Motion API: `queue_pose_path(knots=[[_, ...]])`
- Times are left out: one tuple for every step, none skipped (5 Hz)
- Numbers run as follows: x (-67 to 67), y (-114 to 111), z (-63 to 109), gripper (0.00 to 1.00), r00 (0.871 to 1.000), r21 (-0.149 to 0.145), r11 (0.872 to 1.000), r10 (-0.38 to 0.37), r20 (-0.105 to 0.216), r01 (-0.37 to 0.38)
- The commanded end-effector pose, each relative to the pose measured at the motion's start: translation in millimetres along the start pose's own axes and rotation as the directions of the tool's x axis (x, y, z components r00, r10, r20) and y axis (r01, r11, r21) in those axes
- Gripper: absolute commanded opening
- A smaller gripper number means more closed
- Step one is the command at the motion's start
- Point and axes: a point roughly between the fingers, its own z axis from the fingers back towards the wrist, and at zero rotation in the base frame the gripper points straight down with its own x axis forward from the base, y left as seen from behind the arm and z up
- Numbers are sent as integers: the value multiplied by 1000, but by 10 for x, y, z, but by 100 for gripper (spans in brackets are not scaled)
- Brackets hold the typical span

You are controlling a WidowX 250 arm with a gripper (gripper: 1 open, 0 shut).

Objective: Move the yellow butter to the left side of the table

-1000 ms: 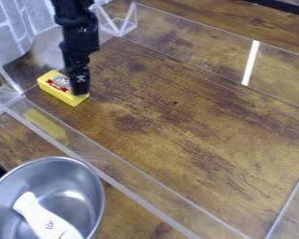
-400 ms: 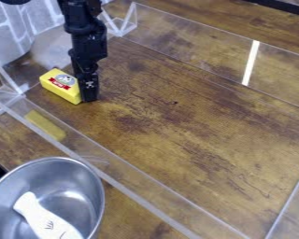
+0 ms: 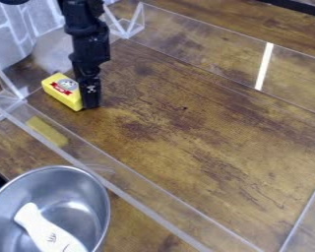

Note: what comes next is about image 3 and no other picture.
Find silver metal bowl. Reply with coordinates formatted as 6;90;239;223
0;165;110;252

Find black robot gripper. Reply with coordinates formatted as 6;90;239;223
57;0;110;109

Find grey brick pattern curtain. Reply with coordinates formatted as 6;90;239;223
0;0;64;69

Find clear acrylic table barrier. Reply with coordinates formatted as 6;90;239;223
0;0;315;252

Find yellow toy butter block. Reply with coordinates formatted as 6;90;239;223
41;73;82;111

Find white toy fish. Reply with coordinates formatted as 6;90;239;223
14;203;88;252

